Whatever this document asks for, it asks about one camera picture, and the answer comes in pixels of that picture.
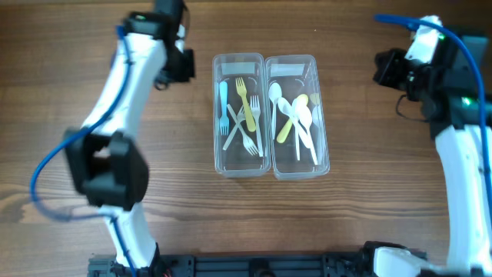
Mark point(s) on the translucent white plastic fork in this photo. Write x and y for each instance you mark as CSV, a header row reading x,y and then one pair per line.
x,y
240,118

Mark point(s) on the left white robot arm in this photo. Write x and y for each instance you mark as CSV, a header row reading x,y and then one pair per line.
x,y
104,161

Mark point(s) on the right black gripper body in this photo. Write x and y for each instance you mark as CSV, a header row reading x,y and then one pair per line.
x,y
388,68

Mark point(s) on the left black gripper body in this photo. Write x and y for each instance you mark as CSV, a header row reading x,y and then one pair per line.
x,y
184,64

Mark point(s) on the clear plastic container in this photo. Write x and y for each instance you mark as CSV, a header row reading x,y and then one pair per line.
x,y
299,143
236,162

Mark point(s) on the left clear plastic container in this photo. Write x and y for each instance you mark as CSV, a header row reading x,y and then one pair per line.
x,y
236,162

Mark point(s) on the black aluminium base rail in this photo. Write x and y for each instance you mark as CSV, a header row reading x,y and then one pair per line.
x,y
331,264

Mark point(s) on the light blue plastic fork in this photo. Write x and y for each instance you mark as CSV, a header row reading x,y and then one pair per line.
x,y
224,120

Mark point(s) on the white spoon thin handle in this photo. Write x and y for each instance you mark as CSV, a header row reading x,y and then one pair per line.
x,y
274,94

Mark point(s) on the white spoon thick handle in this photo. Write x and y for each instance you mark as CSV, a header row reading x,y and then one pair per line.
x,y
305,117

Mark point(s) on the yellow plastic fork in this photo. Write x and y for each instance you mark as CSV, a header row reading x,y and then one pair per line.
x,y
242,92

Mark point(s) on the yellow plastic spoon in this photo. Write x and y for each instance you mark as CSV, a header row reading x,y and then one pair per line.
x,y
282,135

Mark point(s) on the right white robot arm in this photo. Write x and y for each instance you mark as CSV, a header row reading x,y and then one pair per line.
x,y
441,70

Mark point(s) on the right clear plastic container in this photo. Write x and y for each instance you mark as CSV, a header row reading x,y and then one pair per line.
x,y
299,143

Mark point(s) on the translucent white plastic spoon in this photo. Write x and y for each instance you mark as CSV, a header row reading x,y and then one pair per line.
x,y
296,135

